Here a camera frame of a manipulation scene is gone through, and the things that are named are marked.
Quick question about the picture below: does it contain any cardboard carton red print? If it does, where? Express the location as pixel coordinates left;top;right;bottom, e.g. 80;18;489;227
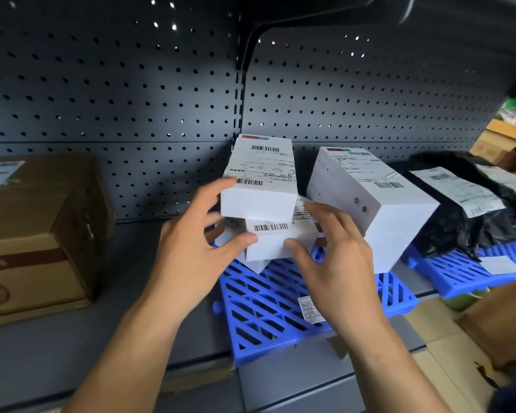
468;128;516;165

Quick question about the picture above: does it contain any brown taped cardboard box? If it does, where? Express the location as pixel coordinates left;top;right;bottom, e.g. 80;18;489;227
161;361;237;394

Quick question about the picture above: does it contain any green cup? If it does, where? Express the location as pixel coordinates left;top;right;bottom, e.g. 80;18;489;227
440;287;491;313

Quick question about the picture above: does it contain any person's right forearm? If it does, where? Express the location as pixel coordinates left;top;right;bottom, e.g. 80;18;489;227
348;318;452;413

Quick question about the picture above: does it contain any person's right hand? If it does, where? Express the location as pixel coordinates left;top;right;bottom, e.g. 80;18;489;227
283;201;391;341

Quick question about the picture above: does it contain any grey metal shelving unit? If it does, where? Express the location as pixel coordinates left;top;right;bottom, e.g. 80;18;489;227
0;0;516;413

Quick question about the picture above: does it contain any brown cardboard box white label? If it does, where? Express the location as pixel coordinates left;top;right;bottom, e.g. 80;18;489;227
326;335;350;360

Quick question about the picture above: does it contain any blue plastic pallet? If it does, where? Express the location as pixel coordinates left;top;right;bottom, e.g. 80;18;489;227
402;241;516;299
213;243;419;367

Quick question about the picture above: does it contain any wooden shelving unit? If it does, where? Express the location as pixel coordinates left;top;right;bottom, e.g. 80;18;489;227
455;118;516;371

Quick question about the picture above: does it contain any person's left hand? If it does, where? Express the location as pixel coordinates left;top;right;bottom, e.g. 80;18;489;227
145;177;259;322

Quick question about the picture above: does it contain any plain white box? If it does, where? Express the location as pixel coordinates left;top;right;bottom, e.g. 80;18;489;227
220;134;300;224
306;146;440;237

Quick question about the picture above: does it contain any white paper label card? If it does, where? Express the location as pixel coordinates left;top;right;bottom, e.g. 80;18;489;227
479;255;516;276
297;295;327;325

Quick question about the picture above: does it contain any large white box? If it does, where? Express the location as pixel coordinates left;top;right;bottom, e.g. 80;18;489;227
244;195;321;262

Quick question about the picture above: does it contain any large printed cardboard box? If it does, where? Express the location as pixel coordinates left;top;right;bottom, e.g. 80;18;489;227
0;153;116;330

